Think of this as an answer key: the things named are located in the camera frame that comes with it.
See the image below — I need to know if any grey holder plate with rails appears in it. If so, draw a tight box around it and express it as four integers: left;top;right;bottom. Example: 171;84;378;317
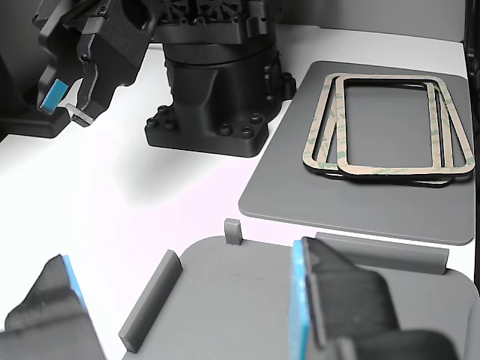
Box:
118;217;480;360

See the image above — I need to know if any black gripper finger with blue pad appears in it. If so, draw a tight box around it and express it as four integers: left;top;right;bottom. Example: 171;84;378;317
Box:
0;253;108;360
288;235;461;360

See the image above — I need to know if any dark vertical post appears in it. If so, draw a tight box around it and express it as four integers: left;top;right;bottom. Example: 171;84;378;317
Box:
463;0;480;125

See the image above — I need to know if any grey flat tray plate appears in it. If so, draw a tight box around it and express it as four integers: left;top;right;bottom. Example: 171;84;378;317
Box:
238;59;474;247

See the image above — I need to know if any black stand foot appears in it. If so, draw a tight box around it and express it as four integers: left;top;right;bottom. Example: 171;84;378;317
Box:
0;55;72;140

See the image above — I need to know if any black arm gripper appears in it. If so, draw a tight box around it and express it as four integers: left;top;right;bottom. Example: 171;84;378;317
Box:
31;0;158;128

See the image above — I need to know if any beige rectangular adhesive frame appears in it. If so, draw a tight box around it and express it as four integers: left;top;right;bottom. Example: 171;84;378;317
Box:
335;73;476;176
301;72;443;174
320;76;455;189

